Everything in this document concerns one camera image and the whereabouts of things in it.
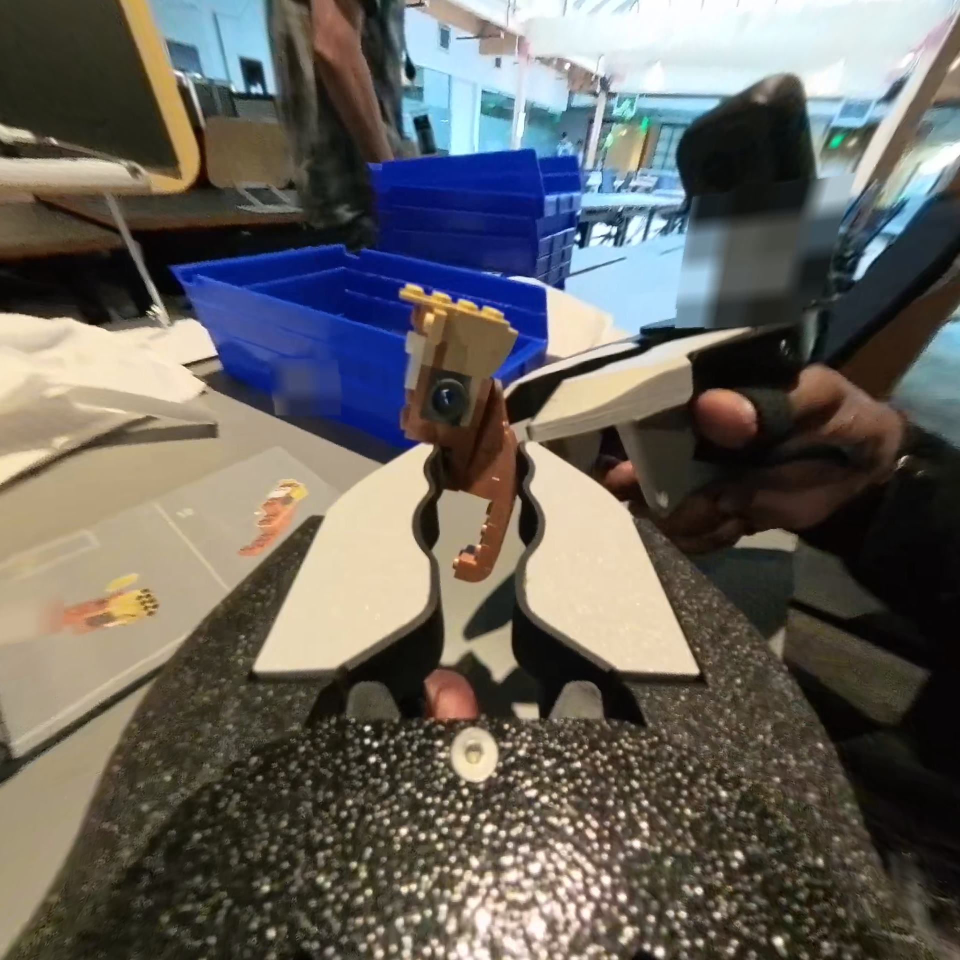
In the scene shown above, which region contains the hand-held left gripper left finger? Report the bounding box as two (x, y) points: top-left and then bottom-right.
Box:
(252, 442), (442, 678)

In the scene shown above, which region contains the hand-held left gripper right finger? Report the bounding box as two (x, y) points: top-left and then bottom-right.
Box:
(513, 441), (702, 678)

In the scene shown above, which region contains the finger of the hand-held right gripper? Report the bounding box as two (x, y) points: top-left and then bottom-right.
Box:
(504, 330), (654, 400)
(527, 346), (702, 445)

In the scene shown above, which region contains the tan and brown brick figure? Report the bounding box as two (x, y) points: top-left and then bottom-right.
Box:
(399, 283), (520, 585)

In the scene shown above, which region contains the person's right forearm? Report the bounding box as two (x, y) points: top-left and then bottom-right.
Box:
(862, 420), (960, 601)

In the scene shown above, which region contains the grey desk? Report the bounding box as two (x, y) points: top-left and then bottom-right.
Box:
(0, 360), (796, 946)

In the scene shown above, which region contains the black panel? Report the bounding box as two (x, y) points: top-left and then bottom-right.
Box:
(821, 191), (960, 395)

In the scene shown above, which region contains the stack of blue bins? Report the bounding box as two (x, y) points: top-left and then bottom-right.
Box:
(369, 148), (585, 290)

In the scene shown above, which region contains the grey instruction booklet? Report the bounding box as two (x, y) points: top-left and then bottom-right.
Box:
(0, 446), (340, 760)

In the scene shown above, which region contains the blue plastic bin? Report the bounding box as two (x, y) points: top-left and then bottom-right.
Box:
(171, 246), (550, 451)

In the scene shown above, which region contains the crumpled white paper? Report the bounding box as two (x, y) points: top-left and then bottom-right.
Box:
(0, 311), (220, 489)

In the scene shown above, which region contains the brown wooden table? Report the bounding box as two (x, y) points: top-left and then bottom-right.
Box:
(0, 187), (316, 260)

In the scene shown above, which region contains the white metal stand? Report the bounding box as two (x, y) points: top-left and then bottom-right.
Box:
(0, 123), (174, 327)

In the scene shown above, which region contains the wooden post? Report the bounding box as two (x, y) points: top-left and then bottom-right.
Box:
(855, 0), (960, 204)

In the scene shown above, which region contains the dark screen with yellow frame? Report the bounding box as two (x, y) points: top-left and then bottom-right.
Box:
(0, 0), (202, 195)

